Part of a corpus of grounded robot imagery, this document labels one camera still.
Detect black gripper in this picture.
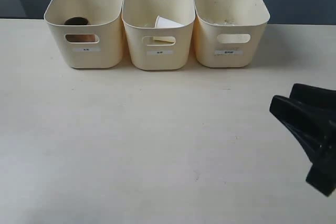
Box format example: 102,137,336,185
269,83,335,196

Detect cream plastic bin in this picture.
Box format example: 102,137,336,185
193,0,270,68
44,0,125,69
122,0,195,70

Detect middle cream plastic bin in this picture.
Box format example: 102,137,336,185
122,0,195,70

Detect white paper cup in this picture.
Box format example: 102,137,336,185
153,16,184,44

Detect brown wooden cup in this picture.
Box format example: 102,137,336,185
64,17,96,43

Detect right cream plastic bin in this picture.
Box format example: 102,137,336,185
193,0,270,68

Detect left cream plastic bin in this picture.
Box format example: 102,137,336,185
44,0,125,69

